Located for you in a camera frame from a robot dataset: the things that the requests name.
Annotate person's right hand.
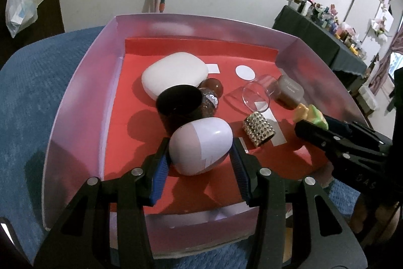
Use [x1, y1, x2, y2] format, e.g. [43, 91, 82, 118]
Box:
[353, 193, 400, 238]

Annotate patterned curtain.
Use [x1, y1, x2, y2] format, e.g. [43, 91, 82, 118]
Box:
[368, 50, 403, 96]

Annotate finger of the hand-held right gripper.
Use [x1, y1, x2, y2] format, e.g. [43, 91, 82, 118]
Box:
[294, 119, 388, 163]
[326, 116, 391, 147]

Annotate white egg-shaped case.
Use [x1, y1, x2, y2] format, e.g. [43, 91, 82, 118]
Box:
[168, 118, 233, 176]

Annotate white cabinet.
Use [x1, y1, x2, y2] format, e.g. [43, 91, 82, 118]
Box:
[345, 0, 394, 46]

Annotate table with dark green cloth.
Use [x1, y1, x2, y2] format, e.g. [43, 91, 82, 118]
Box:
[272, 5, 367, 77]

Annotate bead bottle with brown ball stopper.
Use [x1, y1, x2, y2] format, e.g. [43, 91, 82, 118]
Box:
[198, 78, 225, 118]

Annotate black cup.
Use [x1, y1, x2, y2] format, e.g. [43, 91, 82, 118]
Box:
[156, 84, 204, 137]

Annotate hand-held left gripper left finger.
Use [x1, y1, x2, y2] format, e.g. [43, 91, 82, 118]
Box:
[33, 137, 172, 269]

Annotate white flower bouquet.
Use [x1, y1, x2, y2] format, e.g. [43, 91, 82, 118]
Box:
[372, 1, 394, 43]

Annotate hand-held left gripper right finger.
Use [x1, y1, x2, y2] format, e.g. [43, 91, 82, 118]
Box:
[231, 137, 362, 269]

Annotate grey earbud case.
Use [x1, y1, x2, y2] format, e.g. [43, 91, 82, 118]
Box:
[275, 75, 304, 109]

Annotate green toy figure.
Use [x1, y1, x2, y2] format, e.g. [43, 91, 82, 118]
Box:
[293, 103, 328, 131]

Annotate purple cardboard box red lining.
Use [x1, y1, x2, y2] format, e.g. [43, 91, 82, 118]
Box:
[41, 13, 370, 257]

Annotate silver studded cylinder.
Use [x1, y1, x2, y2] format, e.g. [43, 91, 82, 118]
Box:
[242, 111, 276, 147]

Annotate clear glass cup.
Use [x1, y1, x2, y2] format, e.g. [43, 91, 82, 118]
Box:
[242, 74, 279, 114]

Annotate clear plastic bag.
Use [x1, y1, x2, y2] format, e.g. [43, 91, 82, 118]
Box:
[6, 0, 38, 38]

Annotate white oval case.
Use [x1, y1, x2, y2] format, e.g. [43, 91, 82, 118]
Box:
[141, 51, 209, 101]

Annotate row of small figurines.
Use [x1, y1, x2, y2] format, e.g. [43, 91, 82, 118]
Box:
[283, 0, 367, 60]

